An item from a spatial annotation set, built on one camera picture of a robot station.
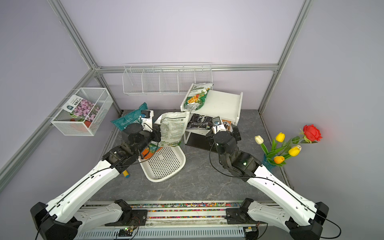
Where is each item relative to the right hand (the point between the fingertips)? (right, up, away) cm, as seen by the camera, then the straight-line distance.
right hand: (222, 127), depth 68 cm
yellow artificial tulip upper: (+27, -5, +1) cm, 28 cm away
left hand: (-30, +2, +3) cm, 30 cm away
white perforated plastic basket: (-32, -22, +25) cm, 46 cm away
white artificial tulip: (+18, -6, +1) cm, 19 cm away
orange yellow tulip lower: (+22, -13, -8) cm, 27 cm away
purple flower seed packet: (-70, +9, +6) cm, 71 cm away
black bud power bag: (-12, +3, +21) cm, 24 cm away
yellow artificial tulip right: (+31, -10, -4) cm, 33 cm away
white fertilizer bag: (-24, +1, +6) cm, 25 cm away
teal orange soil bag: (-57, +3, +19) cm, 60 cm away
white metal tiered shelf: (0, +12, +9) cm, 15 cm away
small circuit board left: (-46, -51, +3) cm, 69 cm away
